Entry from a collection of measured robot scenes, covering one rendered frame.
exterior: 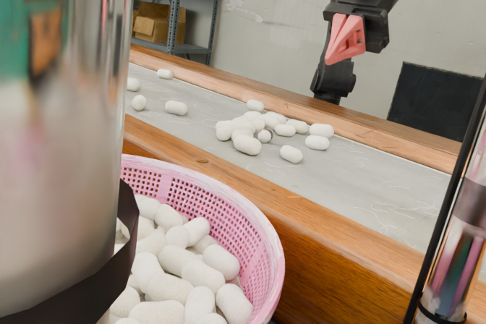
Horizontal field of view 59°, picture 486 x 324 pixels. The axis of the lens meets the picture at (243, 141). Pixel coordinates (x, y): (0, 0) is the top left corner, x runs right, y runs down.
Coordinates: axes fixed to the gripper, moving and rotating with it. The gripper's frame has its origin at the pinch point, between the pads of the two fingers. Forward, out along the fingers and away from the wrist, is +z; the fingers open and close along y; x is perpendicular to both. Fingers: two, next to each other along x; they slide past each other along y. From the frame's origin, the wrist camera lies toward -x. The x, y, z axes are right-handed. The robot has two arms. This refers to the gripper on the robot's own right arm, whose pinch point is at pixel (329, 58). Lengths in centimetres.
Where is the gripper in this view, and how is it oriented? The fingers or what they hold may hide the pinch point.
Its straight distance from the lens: 68.9
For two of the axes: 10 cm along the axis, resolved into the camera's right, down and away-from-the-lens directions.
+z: -5.9, 7.1, -3.8
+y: 7.5, 3.1, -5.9
